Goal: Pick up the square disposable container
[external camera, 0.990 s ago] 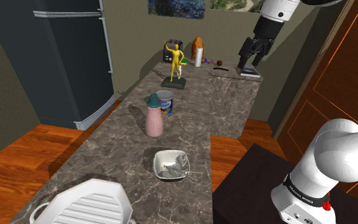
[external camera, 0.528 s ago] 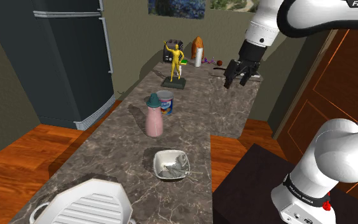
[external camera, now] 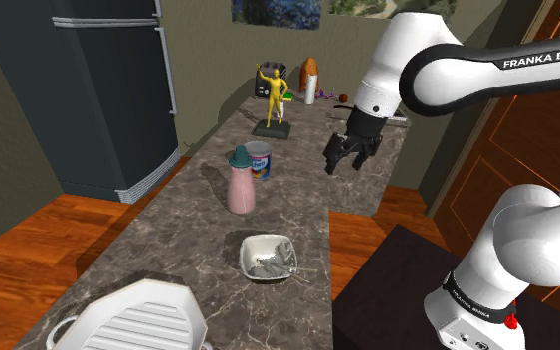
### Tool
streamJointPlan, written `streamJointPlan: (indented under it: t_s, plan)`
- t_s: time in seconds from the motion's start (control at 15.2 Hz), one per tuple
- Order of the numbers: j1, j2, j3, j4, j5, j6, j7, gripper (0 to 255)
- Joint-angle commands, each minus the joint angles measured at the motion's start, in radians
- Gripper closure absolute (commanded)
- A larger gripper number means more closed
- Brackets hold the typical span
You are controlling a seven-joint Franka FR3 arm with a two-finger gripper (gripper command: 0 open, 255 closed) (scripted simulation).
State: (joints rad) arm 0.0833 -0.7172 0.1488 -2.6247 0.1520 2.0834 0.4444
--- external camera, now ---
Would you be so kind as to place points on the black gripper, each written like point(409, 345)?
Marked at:
point(366, 127)

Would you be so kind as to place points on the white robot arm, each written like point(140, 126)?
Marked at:
point(527, 232)

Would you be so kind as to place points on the small red ball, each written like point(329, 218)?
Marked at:
point(343, 98)

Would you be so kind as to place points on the small purple object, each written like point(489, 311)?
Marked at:
point(325, 94)

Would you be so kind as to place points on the white paper towel roll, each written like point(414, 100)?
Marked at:
point(311, 89)

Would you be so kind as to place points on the green and yellow sponge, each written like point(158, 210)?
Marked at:
point(287, 98)

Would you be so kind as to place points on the blue and white can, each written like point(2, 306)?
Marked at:
point(259, 162)

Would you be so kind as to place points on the yellow human figure on base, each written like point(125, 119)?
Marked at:
point(274, 99)

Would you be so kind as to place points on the black toaster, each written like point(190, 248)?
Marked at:
point(266, 80)

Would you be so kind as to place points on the pink bottle with teal cap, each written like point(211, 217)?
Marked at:
point(240, 186)

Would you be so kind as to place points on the white square bowl with leaves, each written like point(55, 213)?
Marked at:
point(266, 257)

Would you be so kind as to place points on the dark robot stand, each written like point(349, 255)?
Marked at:
point(386, 300)

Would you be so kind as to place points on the brown wooden door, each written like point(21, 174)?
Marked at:
point(512, 145)

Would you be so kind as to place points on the dark grey refrigerator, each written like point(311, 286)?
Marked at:
point(90, 92)

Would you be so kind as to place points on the white ribbed octagonal dish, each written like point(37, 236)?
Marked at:
point(139, 320)

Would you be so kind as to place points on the green landscape wall picture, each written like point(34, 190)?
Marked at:
point(367, 7)

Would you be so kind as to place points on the blue flower wall picture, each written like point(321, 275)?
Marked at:
point(277, 12)

